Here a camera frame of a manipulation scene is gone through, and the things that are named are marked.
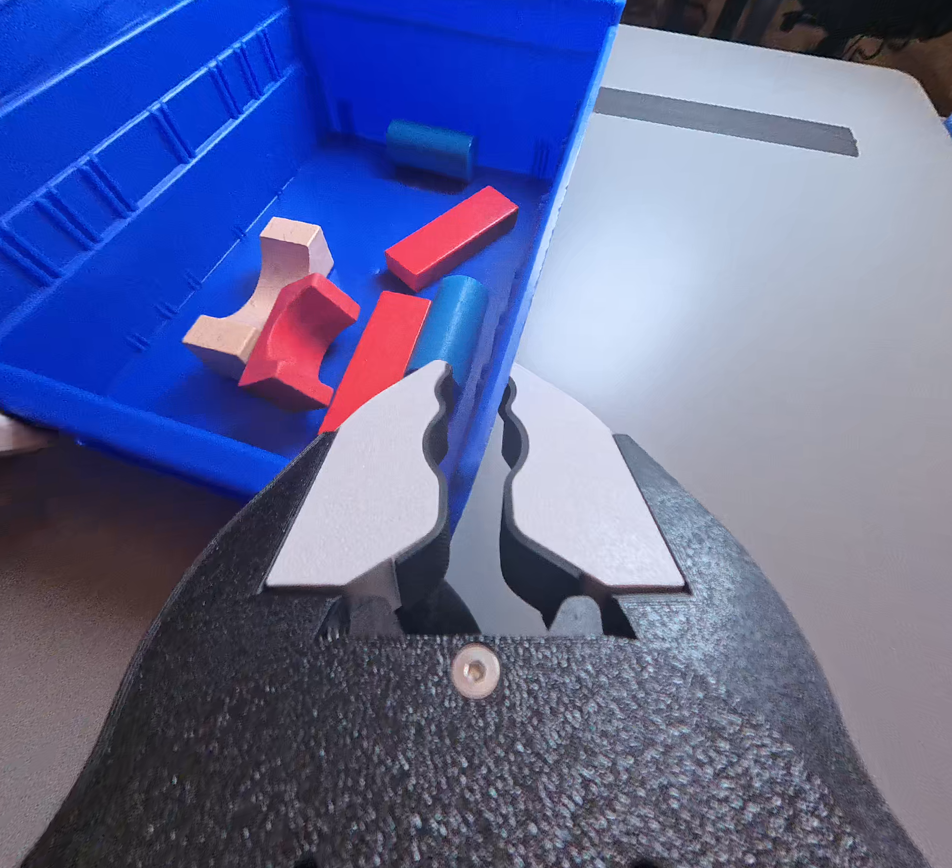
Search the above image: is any red arch wooden block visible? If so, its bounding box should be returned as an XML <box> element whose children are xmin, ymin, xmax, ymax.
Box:
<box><xmin>238</xmin><ymin>273</ymin><xmax>361</xmax><ymax>413</ymax></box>

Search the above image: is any blue plastic bin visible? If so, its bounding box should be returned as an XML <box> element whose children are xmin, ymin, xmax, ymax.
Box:
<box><xmin>0</xmin><ymin>0</ymin><xmax>627</xmax><ymax>504</ymax></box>

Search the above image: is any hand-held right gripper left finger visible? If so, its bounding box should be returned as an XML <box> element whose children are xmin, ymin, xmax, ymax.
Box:
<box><xmin>265</xmin><ymin>360</ymin><xmax>456</xmax><ymax>623</ymax></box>

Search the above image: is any blue wooden cylinder block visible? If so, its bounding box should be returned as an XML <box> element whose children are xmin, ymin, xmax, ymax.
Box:
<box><xmin>408</xmin><ymin>275</ymin><xmax>490</xmax><ymax>393</ymax></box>
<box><xmin>385</xmin><ymin>119</ymin><xmax>476</xmax><ymax>183</ymax></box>

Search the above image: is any natural wood arch block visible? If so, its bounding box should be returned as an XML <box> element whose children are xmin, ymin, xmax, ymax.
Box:
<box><xmin>182</xmin><ymin>217</ymin><xmax>334</xmax><ymax>381</ymax></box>

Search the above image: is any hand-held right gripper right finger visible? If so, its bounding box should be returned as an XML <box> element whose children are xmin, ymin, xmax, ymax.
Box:
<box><xmin>498</xmin><ymin>375</ymin><xmax>687</xmax><ymax>625</ymax></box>

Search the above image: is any red rectangular wooden block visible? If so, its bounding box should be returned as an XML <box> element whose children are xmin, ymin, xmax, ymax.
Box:
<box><xmin>384</xmin><ymin>186</ymin><xmax>519</xmax><ymax>292</ymax></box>
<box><xmin>318</xmin><ymin>290</ymin><xmax>432</xmax><ymax>435</ymax></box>

